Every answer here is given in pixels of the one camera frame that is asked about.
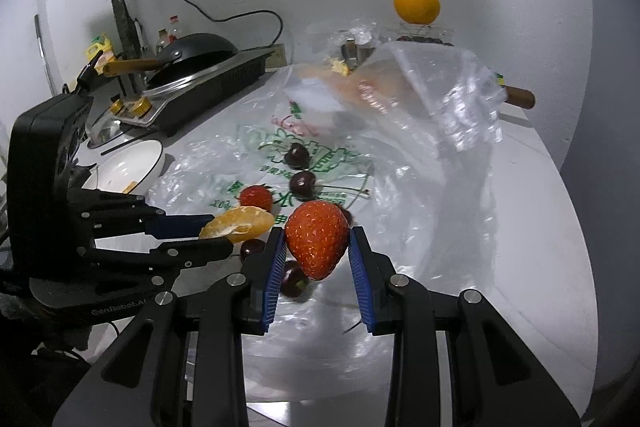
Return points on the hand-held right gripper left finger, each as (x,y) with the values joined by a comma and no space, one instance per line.
(274,277)

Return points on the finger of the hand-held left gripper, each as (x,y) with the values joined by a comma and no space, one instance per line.
(200,251)
(175,227)

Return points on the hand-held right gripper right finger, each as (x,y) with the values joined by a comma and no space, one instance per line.
(360,277)

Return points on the peeled orange piece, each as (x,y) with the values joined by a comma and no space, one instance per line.
(240,222)

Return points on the large red strawberry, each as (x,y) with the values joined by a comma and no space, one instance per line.
(315,237)

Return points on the dark red cherry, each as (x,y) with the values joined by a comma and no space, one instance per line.
(292,282)
(251,251)
(302,185)
(297,155)

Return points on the green printed plastic bag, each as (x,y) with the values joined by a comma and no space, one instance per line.
(240,147)

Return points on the glass lid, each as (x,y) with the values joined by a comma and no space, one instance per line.
(107,132)

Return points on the small red strawberry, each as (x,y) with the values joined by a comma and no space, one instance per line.
(255,198)

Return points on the white bowl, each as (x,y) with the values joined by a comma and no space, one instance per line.
(130,164)

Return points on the yellow oil bottle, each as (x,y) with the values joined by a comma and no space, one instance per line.
(99,47)

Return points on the black induction cooker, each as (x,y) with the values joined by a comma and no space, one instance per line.
(210,92)

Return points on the black hooked rod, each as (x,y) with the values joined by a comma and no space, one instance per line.
(136,32)

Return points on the small dark bottle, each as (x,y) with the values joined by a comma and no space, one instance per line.
(162,41)

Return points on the red cap bottle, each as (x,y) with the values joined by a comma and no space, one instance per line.
(174,29)

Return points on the clear plastic bag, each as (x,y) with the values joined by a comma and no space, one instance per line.
(425,97)

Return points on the beige board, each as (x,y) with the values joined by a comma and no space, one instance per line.
(277,57)

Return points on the stainless steel cup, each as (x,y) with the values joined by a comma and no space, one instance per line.
(350,53)

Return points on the crumpled clear plastic wrap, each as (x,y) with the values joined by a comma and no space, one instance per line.
(360,29)

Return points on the clear plastic container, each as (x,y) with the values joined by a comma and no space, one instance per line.
(425,38)

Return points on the whole orange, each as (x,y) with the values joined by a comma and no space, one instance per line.
(417,3)

